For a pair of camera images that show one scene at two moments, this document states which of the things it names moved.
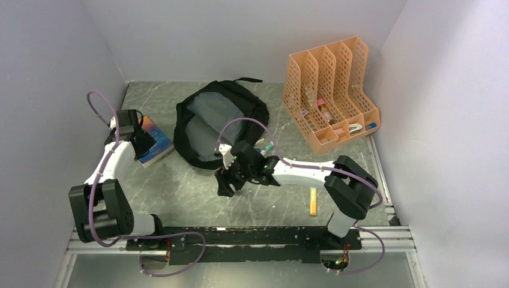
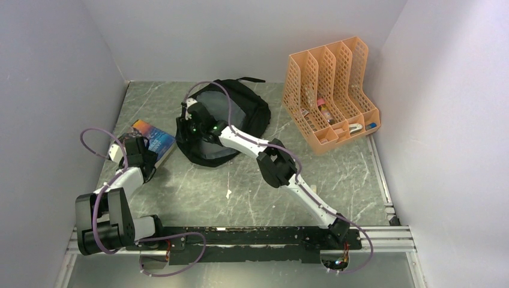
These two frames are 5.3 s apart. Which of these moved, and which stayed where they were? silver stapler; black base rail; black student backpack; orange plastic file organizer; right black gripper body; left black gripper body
Moved: right black gripper body; left black gripper body
Stayed: black base rail; black student backpack; orange plastic file organizer; silver stapler
